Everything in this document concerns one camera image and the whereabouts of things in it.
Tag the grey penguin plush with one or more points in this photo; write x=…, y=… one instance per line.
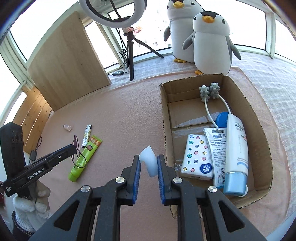
x=181, y=14
x=213, y=49

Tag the small peach bottle grey cap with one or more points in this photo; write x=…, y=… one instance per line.
x=67, y=127

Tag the white blister card package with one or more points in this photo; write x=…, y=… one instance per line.
x=216, y=140

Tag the light wood board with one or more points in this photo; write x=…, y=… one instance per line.
x=66, y=66

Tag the cream tube blue cap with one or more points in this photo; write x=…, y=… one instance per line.
x=237, y=159

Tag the cardboard box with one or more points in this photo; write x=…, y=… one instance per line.
x=184, y=113

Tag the dotted tissue pack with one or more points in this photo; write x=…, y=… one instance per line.
x=197, y=161

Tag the black tripod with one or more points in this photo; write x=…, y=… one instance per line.
x=130, y=38

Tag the grey roller massager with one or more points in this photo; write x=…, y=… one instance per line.
x=214, y=103

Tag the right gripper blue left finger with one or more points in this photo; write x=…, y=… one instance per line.
x=128, y=195

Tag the blue round lid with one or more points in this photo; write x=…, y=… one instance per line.
x=221, y=120

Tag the wooden slat headboard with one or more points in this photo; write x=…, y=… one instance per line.
x=32, y=117

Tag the green tube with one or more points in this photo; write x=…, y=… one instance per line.
x=80, y=159

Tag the black power adapter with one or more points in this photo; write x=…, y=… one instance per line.
x=33, y=155

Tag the patterned white lighter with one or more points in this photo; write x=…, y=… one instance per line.
x=86, y=135

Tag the white gloved left hand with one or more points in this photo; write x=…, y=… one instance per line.
x=31, y=214

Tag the back grey penguin plush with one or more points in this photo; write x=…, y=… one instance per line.
x=181, y=14

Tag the front grey penguin plush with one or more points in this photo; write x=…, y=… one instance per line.
x=213, y=49

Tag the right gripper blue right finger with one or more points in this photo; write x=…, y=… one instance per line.
x=165, y=176

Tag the white ring light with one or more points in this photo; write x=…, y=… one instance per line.
x=106, y=12

